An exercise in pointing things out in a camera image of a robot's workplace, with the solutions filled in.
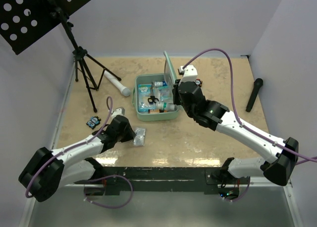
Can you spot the white microphone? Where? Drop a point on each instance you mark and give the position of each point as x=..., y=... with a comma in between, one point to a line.
x=125, y=91

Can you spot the black base frame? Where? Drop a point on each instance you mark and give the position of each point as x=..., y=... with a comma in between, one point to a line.
x=205, y=180

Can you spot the red owl toy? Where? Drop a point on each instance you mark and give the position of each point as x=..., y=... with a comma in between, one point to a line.
x=199, y=82

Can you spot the small clear plaster bag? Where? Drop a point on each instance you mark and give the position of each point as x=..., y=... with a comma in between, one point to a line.
x=139, y=139

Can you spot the brown medicine bottle orange cap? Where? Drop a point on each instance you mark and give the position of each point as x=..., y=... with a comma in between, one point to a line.
x=156, y=111

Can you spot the blue plaster packet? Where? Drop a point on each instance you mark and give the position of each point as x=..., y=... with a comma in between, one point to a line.
x=144, y=92

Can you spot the black perforated music stand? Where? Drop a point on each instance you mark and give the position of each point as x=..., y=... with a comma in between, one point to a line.
x=24, y=22

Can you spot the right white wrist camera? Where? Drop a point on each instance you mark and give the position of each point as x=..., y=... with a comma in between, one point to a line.
x=189, y=73

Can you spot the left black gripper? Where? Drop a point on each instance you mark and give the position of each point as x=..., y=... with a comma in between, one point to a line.
x=131, y=134

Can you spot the teal cotton swab bag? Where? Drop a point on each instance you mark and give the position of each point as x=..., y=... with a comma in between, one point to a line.
x=165, y=94

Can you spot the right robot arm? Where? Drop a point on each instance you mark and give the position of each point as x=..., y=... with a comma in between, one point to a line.
x=277, y=156

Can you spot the clear bottle green label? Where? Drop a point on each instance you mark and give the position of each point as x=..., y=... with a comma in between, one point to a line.
x=165, y=106

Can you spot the black handled scissors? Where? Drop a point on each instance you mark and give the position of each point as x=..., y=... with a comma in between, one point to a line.
x=152, y=99

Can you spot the blue owl toy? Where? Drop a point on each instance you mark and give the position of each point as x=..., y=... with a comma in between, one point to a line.
x=93, y=122

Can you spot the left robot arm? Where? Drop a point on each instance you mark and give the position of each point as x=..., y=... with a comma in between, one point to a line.
x=47, y=170

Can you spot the black microphone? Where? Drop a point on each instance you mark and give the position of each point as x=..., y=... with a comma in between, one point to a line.
x=258, y=83

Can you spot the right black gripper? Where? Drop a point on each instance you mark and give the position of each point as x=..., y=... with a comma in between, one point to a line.
x=176, y=92

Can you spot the mint green medicine case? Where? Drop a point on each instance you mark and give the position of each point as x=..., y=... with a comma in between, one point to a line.
x=169, y=76

